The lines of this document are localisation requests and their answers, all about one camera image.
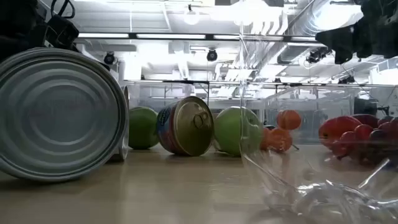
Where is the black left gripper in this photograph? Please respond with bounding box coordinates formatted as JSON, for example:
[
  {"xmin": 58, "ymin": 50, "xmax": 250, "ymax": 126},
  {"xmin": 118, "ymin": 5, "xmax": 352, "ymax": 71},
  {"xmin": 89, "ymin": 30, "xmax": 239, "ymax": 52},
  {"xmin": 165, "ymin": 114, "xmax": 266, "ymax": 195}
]
[{"xmin": 0, "ymin": 0, "xmax": 50, "ymax": 62}]

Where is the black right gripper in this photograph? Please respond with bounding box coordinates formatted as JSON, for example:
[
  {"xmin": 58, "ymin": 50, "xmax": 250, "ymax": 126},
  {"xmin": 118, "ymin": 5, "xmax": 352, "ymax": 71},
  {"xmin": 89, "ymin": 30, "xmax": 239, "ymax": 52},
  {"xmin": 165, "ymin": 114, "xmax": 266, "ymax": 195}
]
[{"xmin": 315, "ymin": 0, "xmax": 398, "ymax": 65}]

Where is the dark red mango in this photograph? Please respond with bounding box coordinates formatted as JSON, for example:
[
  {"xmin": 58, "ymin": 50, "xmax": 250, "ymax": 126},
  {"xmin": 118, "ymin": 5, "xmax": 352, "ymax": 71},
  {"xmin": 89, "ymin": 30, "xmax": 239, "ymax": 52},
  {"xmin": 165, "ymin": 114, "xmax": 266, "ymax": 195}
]
[{"xmin": 351, "ymin": 113, "xmax": 381, "ymax": 129}]

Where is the orange fruit bunch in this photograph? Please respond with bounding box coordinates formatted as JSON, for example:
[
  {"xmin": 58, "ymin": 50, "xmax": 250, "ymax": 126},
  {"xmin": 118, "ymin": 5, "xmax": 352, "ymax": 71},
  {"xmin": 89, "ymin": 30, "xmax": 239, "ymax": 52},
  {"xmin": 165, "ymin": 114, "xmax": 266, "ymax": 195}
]
[{"xmin": 259, "ymin": 109, "xmax": 302, "ymax": 153}]

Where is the green label tuna can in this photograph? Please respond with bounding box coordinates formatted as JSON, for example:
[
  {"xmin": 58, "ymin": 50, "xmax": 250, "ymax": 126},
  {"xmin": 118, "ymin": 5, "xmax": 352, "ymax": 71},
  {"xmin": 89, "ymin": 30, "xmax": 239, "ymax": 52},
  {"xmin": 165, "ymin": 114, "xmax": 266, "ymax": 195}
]
[{"xmin": 0, "ymin": 47, "xmax": 130, "ymax": 183}]

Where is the red grape bunch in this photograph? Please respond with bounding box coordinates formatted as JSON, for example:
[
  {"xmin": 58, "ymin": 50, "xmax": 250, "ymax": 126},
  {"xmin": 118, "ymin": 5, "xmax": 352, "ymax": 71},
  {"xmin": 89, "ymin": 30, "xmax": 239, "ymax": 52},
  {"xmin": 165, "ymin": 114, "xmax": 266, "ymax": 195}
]
[{"xmin": 330, "ymin": 116, "xmax": 398, "ymax": 169}]

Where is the green apple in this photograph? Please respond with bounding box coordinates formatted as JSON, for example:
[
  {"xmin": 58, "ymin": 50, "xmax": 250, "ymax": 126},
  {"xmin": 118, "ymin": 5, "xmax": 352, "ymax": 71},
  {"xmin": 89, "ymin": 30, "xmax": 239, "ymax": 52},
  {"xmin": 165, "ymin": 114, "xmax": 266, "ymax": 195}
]
[
  {"xmin": 127, "ymin": 106, "xmax": 160, "ymax": 150},
  {"xmin": 213, "ymin": 106, "xmax": 262, "ymax": 157}
]

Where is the silver tin can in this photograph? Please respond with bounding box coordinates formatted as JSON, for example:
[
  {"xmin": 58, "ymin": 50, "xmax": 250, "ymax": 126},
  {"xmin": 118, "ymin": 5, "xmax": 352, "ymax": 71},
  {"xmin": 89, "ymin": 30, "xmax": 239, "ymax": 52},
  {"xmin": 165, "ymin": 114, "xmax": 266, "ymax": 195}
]
[{"xmin": 107, "ymin": 85, "xmax": 131, "ymax": 162}]

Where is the blue label tin can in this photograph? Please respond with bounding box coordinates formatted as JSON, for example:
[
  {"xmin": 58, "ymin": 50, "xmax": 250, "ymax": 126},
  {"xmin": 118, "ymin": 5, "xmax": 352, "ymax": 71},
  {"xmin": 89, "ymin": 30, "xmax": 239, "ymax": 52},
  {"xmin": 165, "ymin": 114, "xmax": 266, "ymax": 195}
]
[{"xmin": 155, "ymin": 95, "xmax": 215, "ymax": 157}]

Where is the black spotlight cluster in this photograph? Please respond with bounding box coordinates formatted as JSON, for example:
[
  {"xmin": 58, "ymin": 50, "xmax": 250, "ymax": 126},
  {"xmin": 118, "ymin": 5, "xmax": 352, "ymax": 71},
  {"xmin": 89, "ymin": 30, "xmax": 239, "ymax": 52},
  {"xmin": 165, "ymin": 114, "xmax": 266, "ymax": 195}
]
[{"xmin": 306, "ymin": 46, "xmax": 333, "ymax": 65}]

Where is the black monitor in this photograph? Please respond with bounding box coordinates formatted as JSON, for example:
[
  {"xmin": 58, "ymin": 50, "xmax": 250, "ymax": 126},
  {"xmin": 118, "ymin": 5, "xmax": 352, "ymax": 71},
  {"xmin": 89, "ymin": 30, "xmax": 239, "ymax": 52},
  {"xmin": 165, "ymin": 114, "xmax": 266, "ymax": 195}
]
[{"xmin": 354, "ymin": 98, "xmax": 379, "ymax": 116}]

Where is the red orange mango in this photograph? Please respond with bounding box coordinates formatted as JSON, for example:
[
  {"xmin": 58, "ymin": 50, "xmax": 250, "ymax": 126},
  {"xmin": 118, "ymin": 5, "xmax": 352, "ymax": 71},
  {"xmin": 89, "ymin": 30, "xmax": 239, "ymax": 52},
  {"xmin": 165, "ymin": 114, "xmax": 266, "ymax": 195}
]
[{"xmin": 318, "ymin": 115, "xmax": 363, "ymax": 150}]

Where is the long ceiling light strip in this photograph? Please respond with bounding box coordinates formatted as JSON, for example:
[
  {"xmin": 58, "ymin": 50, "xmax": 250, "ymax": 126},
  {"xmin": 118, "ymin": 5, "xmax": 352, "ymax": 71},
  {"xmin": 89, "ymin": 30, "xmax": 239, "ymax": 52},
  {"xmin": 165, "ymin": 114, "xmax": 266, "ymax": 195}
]
[{"xmin": 77, "ymin": 32, "xmax": 318, "ymax": 43}]

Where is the silver ventilation duct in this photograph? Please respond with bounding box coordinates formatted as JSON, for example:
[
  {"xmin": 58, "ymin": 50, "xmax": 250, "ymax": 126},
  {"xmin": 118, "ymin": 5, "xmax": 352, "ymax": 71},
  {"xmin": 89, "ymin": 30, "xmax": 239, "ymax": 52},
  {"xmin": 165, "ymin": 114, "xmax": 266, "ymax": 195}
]
[{"xmin": 287, "ymin": 0, "xmax": 363, "ymax": 35}]

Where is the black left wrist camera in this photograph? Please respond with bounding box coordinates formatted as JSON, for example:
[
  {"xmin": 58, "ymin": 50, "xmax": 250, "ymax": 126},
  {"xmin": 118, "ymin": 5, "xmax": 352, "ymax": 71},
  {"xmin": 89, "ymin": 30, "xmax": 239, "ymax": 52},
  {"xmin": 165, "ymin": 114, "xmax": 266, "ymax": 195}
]
[{"xmin": 45, "ymin": 14, "xmax": 80, "ymax": 53}]

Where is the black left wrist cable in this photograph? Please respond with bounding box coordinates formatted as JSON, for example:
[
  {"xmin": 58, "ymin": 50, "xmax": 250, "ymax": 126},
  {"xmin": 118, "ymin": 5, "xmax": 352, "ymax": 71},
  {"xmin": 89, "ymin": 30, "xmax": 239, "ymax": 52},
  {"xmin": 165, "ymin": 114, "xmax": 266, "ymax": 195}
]
[{"xmin": 50, "ymin": 0, "xmax": 76, "ymax": 19}]

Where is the white ring lamp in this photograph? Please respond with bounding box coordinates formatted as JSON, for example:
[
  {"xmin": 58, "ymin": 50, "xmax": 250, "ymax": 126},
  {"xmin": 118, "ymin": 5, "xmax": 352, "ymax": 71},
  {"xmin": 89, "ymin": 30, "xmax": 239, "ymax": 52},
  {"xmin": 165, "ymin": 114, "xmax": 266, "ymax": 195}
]
[{"xmin": 182, "ymin": 4, "xmax": 200, "ymax": 26}]

